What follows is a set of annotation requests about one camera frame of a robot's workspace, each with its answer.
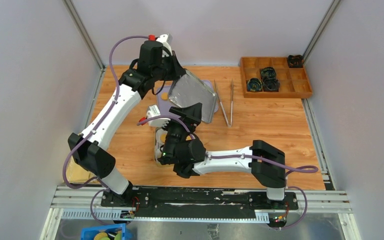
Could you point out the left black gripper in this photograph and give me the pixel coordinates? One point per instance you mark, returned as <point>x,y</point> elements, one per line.
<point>177,70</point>

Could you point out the orange cookie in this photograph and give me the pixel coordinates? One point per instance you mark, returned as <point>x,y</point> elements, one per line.
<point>165,96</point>
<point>162,138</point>

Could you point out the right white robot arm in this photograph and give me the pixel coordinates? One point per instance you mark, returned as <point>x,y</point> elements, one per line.
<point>264,161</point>

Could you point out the gold cookie tin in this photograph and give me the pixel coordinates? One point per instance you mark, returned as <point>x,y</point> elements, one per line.
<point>158,145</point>

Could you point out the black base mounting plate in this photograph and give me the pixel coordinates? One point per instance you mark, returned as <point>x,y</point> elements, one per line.
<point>198,203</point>

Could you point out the wooden compartment organizer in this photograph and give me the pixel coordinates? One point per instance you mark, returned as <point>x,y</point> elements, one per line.
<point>294,82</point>

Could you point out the blue plastic bin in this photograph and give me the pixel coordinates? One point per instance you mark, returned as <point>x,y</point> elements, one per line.
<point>107,232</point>

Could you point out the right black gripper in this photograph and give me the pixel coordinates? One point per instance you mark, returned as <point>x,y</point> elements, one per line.
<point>192,114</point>

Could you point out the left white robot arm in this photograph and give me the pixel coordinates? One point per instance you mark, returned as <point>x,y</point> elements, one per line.
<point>89,148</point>

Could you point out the silver tin lid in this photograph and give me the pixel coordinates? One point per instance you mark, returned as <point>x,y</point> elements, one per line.
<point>189,90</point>

